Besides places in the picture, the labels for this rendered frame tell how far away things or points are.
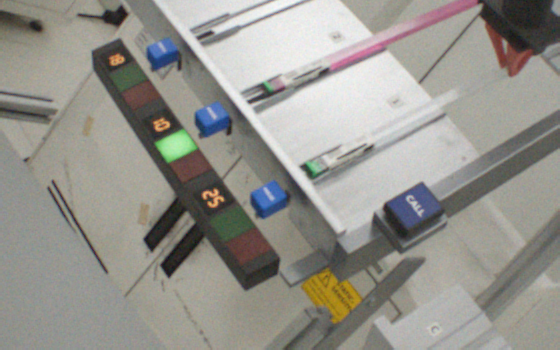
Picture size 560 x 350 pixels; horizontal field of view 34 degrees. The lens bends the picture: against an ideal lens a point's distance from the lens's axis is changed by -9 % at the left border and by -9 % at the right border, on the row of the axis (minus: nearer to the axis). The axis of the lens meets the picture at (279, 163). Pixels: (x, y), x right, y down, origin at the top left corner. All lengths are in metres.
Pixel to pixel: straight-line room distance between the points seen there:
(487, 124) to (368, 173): 2.03
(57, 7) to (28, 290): 1.89
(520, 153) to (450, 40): 2.07
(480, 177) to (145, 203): 0.66
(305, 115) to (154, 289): 0.56
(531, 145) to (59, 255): 0.53
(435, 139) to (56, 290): 0.46
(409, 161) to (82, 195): 0.75
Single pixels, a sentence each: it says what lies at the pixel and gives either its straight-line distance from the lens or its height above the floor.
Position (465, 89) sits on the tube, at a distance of 1.09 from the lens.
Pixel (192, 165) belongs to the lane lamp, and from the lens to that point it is 1.01.
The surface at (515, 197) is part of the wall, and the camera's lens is 2.97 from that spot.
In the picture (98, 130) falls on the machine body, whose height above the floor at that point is 0.37.
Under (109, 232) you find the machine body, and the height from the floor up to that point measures 0.27.
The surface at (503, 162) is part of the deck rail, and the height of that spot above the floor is 0.86.
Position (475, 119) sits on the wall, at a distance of 3.05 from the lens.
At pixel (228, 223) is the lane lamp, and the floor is 0.66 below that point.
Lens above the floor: 1.07
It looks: 21 degrees down
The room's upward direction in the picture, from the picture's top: 41 degrees clockwise
